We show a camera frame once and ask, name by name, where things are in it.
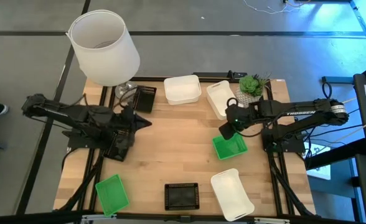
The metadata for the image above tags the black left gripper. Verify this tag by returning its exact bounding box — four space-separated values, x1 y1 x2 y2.
110 105 153 144

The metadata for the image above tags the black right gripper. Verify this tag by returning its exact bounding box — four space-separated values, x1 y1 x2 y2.
219 102 258 141

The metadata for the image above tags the green plastic basket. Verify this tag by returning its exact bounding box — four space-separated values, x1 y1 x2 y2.
212 133 249 161
95 174 131 217

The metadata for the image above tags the black plastic basket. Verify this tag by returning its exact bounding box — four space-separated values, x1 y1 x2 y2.
132 85 157 114
103 129 134 162
164 182 200 212

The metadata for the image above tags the white plastic basket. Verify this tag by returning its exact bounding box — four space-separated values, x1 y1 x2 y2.
205 80 245 121
210 168 255 222
163 74 202 106

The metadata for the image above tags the succulent in white pot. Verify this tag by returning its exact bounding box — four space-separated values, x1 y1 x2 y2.
234 73 271 108

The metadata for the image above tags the white shade table lamp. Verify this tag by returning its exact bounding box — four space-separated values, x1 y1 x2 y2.
66 9 141 100

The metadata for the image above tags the white paper sheet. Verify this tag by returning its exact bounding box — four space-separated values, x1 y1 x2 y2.
307 141 332 181

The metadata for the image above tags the black diagonal beam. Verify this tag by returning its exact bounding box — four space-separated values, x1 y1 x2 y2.
304 138 366 170

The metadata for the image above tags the blue metal bar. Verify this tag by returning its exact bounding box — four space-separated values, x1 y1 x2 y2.
322 76 355 84

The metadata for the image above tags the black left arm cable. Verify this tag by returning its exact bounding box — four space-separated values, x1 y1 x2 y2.
117 85 140 108

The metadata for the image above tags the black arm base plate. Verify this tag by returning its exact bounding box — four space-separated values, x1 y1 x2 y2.
67 129 109 150
261 127 306 153

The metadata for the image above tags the black aluminium table frame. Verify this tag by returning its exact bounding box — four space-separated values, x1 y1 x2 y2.
0 76 366 224

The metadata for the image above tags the silver frame bracket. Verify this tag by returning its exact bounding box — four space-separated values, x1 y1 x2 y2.
253 217 291 224
82 213 117 222

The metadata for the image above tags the black floor cable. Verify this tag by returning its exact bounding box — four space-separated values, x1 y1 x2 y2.
307 124 364 138

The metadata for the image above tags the thin white cable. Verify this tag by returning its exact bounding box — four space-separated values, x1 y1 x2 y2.
243 0 302 15

